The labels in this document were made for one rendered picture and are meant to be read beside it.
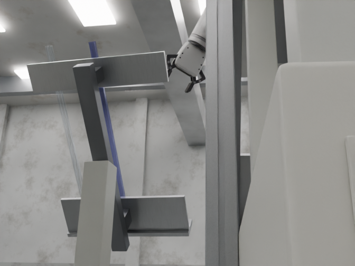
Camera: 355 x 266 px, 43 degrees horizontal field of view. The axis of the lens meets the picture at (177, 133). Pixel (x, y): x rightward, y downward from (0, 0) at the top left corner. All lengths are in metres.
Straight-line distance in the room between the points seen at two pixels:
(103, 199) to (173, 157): 9.78
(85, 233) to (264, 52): 0.65
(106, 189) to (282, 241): 0.88
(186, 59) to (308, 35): 1.47
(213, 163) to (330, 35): 0.41
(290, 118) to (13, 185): 11.80
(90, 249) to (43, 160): 10.78
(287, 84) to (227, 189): 0.41
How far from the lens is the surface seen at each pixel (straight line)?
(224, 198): 0.57
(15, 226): 11.65
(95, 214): 1.02
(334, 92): 0.16
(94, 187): 1.03
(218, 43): 0.66
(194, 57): 1.66
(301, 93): 0.16
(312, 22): 0.19
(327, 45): 0.18
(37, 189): 11.61
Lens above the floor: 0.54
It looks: 21 degrees up
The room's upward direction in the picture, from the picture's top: 2 degrees clockwise
